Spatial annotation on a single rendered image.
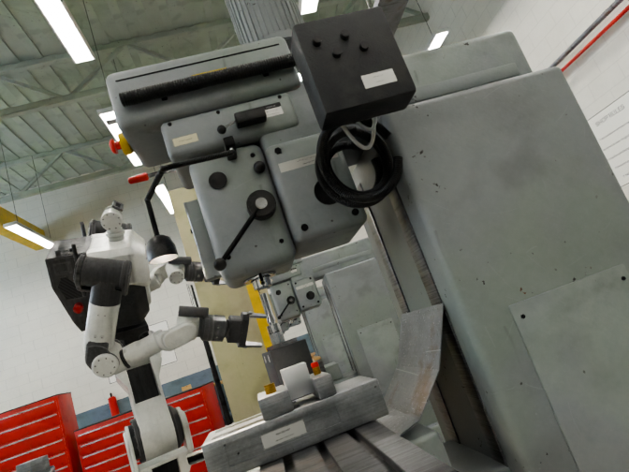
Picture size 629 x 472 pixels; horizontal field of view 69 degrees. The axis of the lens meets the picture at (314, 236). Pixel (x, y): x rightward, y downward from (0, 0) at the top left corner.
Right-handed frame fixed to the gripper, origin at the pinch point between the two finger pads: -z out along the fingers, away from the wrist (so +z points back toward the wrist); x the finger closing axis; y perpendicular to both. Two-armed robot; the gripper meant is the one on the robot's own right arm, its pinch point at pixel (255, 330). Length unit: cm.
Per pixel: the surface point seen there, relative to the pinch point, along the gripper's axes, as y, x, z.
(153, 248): -35, 33, 35
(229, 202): -37, 47, 19
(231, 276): -44, 30, 17
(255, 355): 108, -59, -26
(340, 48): -55, 83, 4
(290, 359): -20.7, -0.5, -7.8
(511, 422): -80, 15, -37
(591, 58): 268, 222, -377
